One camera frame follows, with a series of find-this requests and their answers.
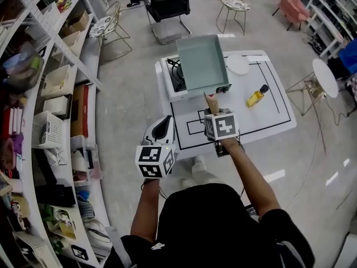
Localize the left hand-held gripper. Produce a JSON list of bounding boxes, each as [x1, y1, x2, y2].
[[135, 115, 179, 180]]

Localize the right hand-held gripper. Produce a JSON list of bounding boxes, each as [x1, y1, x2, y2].
[[204, 108, 240, 158]]

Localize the square grey-green frying pan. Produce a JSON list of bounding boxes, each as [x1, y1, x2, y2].
[[175, 33, 230, 114]]

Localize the person's right forearm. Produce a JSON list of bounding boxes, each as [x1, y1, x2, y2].
[[220, 137, 281, 221]]

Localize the person's left forearm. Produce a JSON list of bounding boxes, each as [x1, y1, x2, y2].
[[130, 177, 160, 244]]

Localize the white table with black lines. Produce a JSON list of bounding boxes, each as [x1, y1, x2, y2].
[[155, 50, 297, 161]]

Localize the yellow oil bottle black cap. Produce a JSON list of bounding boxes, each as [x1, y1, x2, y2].
[[245, 84, 270, 108]]

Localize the person's white shoe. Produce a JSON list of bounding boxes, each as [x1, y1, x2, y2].
[[180, 177, 196, 189], [191, 155, 208, 175]]

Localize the white round plate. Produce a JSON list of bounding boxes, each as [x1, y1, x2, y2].
[[226, 54, 249, 75]]

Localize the clear plastic box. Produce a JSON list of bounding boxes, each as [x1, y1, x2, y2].
[[71, 135, 103, 181]]

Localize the red brown flat box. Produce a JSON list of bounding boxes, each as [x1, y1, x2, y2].
[[70, 84, 90, 139]]

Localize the curved white shelf unit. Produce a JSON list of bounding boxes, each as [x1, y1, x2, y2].
[[0, 0, 123, 268]]

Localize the person's black shirt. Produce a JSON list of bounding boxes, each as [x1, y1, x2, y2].
[[104, 183, 316, 268]]

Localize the blue grey knit cloth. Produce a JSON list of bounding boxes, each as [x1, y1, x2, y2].
[[75, 190, 95, 219]]

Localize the white round side table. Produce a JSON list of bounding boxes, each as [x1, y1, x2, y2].
[[284, 58, 340, 117]]

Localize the white lattice basket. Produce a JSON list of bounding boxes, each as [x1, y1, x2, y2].
[[31, 110, 64, 150]]

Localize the white sneakers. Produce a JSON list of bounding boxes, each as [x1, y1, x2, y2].
[[44, 148, 69, 167]]

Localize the large cream storage bin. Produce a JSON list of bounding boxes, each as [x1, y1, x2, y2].
[[41, 64, 72, 99]]

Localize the black plastic basket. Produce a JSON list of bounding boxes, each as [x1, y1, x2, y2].
[[35, 184, 76, 208]]

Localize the small cream storage bin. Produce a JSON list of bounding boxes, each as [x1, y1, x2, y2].
[[61, 31, 81, 56]]

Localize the pink armchair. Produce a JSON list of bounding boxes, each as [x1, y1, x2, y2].
[[272, 0, 312, 32]]

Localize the cardboard box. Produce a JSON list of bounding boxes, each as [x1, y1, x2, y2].
[[60, 9, 90, 37]]

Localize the cream bin with flowers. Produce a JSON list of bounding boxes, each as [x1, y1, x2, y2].
[[46, 205, 78, 241]]

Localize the white shelf unit dark items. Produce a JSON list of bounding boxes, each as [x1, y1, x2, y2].
[[305, 0, 357, 61]]

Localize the black white framed picture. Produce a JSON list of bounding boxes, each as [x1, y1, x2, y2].
[[71, 243, 89, 261]]

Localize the translucent bag of items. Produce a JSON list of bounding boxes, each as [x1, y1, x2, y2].
[[2, 42, 45, 94]]

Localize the colourful toy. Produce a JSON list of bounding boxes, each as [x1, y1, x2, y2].
[[55, 0, 73, 12]]

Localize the white perforated basket black tag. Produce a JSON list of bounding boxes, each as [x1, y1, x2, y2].
[[13, 230, 55, 268]]

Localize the gold wire chair patterned cushion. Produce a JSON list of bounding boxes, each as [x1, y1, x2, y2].
[[89, 0, 133, 63], [216, 0, 251, 36]]

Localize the white box in black frame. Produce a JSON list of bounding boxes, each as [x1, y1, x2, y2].
[[43, 93, 74, 120]]

